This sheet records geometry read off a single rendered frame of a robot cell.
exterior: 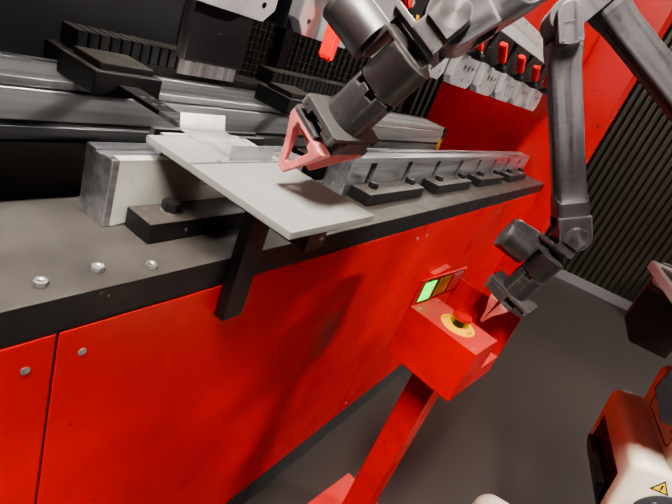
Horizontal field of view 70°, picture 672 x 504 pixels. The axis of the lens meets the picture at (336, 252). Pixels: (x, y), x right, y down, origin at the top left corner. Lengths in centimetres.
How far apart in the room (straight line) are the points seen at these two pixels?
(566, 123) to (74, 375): 86
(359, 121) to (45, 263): 38
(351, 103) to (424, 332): 54
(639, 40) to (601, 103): 164
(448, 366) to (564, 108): 51
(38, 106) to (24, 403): 46
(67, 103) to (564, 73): 84
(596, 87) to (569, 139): 170
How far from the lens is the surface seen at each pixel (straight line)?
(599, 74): 267
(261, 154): 71
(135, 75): 89
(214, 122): 78
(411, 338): 98
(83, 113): 93
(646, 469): 92
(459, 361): 95
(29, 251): 63
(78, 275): 60
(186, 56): 69
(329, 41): 78
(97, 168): 69
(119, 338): 65
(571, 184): 98
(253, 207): 55
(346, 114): 56
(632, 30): 102
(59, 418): 69
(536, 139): 269
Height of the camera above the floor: 121
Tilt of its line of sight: 24 degrees down
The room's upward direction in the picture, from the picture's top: 22 degrees clockwise
